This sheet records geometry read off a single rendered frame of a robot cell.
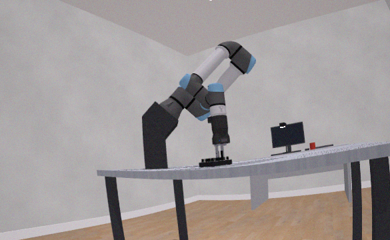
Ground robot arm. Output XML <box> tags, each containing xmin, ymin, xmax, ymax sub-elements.
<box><xmin>160</xmin><ymin>41</ymin><xmax>256</xmax><ymax>121</ymax></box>

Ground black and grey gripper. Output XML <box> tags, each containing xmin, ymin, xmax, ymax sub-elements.
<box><xmin>207</xmin><ymin>105</ymin><xmax>230</xmax><ymax>158</ymax></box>

